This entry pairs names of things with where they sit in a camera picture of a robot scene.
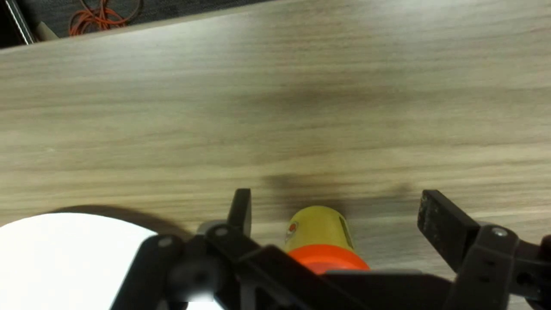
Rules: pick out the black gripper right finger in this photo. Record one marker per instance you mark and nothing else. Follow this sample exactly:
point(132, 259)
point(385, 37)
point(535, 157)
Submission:
point(442, 221)

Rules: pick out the yellow tub with orange lid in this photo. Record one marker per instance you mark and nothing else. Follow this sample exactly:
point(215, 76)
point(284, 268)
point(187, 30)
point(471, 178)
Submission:
point(321, 235)

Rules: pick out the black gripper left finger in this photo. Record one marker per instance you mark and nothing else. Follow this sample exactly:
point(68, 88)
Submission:
point(242, 209)

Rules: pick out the white paper plate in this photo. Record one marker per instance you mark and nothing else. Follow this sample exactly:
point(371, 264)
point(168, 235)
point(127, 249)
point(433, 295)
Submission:
point(70, 259)

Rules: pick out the grey metal bar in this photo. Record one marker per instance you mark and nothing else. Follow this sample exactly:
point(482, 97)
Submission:
point(20, 20)

